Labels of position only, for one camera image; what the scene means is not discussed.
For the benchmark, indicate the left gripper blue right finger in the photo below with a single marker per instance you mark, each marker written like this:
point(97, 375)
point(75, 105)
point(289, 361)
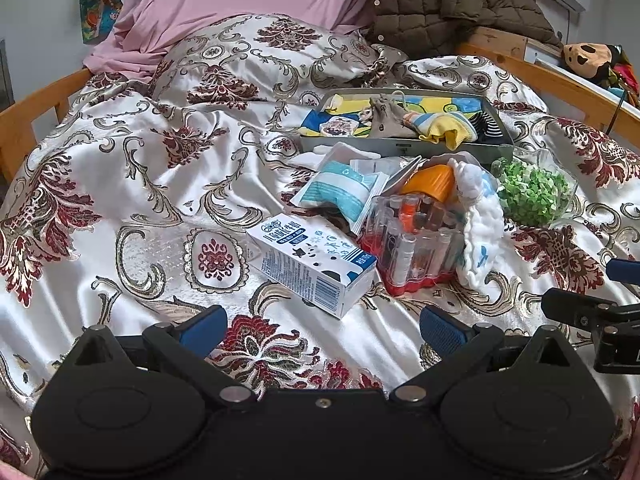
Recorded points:
point(443, 333)

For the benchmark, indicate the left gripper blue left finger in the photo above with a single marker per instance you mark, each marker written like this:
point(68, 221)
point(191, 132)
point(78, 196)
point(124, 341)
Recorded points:
point(202, 333)

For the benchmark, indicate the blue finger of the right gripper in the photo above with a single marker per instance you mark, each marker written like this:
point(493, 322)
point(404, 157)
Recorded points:
point(623, 271)

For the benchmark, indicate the white quilted cloth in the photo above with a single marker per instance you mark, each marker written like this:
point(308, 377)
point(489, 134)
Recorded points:
point(476, 197)

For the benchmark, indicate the orange ribbed cup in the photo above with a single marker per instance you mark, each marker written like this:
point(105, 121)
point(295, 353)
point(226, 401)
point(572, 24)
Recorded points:
point(436, 182)

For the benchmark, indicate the teal white wipes packet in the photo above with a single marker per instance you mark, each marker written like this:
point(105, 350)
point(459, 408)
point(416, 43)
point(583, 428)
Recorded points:
point(338, 185)

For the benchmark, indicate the striped yellow knit sock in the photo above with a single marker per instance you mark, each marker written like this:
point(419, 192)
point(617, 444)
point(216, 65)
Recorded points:
point(452, 128)

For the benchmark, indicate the grey drawstring pouch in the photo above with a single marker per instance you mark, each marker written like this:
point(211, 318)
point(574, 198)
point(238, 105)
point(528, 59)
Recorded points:
point(387, 120)

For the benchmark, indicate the cartoon character small pouch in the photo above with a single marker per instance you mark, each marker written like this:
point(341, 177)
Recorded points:
point(340, 125)

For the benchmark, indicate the clear tube rack red base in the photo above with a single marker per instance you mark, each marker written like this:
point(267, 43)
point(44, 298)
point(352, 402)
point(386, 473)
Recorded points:
point(415, 239)

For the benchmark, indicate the white blue milk carton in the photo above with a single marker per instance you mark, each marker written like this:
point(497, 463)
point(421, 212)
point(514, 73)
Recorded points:
point(308, 258)

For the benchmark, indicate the floral satin bedspread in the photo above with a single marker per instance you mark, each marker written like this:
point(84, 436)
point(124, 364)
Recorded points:
point(135, 209)

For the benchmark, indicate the mouse plush toy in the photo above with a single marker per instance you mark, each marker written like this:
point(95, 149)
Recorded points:
point(605, 65)

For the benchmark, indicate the brown puffer jacket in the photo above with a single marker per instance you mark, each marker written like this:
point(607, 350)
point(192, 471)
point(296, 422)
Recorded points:
point(427, 28)

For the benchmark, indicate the pink sheet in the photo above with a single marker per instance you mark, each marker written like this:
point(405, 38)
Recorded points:
point(145, 30)

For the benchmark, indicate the wooden bed frame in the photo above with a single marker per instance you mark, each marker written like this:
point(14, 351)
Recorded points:
point(18, 138)

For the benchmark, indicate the colourful wall poster lower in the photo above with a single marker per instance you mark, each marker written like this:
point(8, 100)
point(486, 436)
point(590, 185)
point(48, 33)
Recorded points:
point(97, 18)

